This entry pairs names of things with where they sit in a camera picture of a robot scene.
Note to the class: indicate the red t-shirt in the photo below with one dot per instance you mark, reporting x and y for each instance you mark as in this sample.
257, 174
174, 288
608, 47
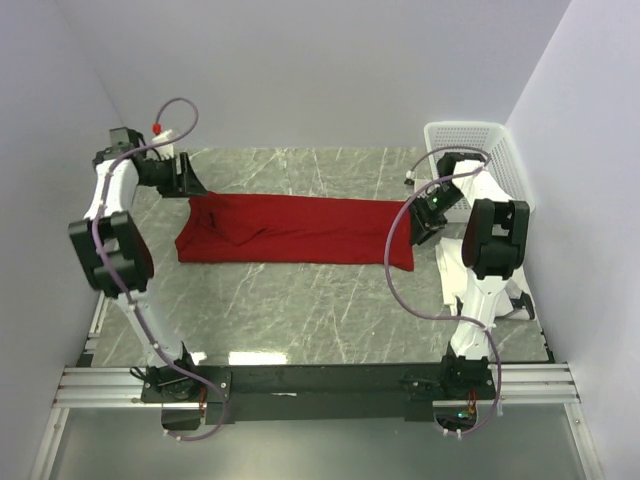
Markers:
267, 228

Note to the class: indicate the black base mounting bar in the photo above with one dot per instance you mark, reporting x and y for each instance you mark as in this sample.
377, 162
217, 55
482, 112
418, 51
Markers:
203, 399

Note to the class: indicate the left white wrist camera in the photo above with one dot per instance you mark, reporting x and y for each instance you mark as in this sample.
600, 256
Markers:
161, 143

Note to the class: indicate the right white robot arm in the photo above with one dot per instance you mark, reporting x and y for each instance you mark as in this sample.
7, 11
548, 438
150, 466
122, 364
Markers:
492, 249

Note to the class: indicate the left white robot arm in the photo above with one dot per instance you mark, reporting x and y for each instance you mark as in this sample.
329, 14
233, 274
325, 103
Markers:
113, 255

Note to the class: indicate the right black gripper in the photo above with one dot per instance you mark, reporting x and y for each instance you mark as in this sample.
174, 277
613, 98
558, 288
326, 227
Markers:
422, 226

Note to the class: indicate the white perforated plastic basket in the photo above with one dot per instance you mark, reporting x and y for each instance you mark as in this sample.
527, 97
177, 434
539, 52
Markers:
506, 165

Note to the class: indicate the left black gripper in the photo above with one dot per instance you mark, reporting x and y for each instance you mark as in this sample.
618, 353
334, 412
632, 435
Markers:
183, 185

